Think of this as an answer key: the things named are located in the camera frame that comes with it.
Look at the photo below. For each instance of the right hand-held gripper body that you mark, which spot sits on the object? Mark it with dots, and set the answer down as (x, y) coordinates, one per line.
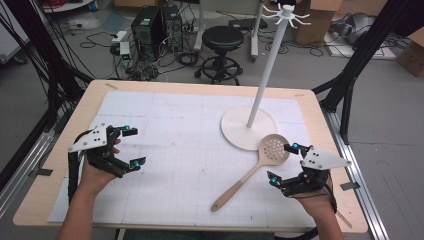
(316, 173)

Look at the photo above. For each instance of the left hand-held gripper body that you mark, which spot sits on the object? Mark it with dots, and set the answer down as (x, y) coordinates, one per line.
(96, 146)

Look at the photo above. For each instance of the beige slotted spoon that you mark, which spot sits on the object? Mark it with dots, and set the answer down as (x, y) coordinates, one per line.
(263, 163)

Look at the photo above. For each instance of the white hook stand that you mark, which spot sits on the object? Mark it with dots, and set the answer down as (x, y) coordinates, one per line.
(263, 86)

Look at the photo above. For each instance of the person's left hand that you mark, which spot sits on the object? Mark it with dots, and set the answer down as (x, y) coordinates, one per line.
(96, 175)

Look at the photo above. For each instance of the person's right hand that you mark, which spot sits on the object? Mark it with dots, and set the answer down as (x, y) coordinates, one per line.
(316, 203)

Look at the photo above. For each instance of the white grid mat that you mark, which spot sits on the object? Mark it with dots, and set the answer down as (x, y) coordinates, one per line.
(186, 160)

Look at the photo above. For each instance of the white power strip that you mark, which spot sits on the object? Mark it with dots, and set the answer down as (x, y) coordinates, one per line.
(119, 36)

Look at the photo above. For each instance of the black computer tower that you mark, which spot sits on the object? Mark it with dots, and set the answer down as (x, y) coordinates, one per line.
(173, 28)
(146, 31)

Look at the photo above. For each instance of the black round stool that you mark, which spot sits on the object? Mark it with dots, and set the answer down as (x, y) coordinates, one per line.
(221, 53)

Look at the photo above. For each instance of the cardboard box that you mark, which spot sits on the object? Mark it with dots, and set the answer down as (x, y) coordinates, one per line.
(316, 20)
(411, 55)

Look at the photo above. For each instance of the aluminium rail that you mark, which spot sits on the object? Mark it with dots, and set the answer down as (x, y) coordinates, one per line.
(358, 176)
(20, 173)

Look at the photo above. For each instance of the black metal frame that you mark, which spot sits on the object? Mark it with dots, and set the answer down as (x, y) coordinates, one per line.
(363, 56)
(36, 56)

